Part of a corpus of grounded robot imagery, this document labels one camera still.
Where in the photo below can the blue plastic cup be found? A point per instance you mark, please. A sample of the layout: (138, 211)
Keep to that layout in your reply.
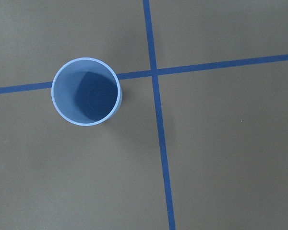
(86, 91)

